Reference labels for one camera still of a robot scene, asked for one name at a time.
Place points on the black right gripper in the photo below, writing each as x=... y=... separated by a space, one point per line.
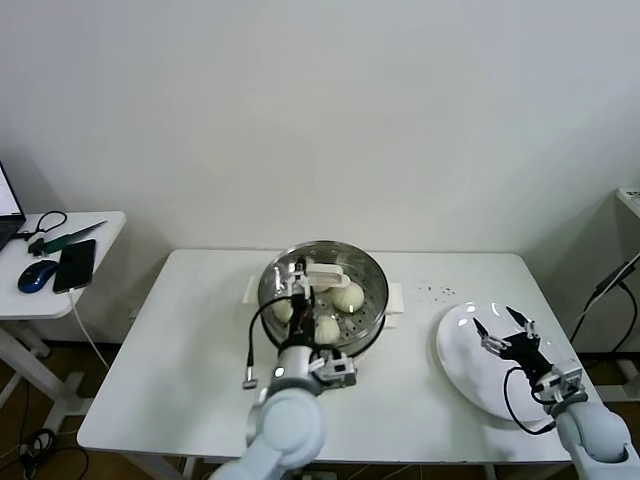
x=527 y=357

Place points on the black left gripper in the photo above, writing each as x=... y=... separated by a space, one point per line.
x=304 y=320

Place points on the white steamed baozi bun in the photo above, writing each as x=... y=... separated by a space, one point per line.
x=284 y=311
x=320 y=291
x=330 y=330
x=350 y=297

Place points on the round glass pot lid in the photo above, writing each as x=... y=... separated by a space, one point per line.
x=327 y=275

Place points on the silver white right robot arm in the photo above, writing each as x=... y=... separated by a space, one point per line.
x=595 y=430

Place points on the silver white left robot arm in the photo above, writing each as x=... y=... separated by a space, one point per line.
x=290 y=425

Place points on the stainless steel steamer basket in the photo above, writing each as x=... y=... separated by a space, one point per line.
x=370 y=332

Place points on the large white plate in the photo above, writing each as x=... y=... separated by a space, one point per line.
x=455 y=350

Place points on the small white side table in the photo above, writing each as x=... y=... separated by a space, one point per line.
x=107 y=235

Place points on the black smartphone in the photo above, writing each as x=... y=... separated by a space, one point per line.
x=75 y=265

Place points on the blue computer mouse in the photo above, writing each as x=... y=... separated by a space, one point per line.
x=36 y=276

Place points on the black laptop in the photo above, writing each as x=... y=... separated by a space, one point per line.
x=7 y=225

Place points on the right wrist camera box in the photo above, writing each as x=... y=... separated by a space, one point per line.
x=562 y=381

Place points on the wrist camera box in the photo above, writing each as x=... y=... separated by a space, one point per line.
x=337 y=370
x=562 y=381

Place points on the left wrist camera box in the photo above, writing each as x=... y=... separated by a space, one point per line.
x=337 y=370

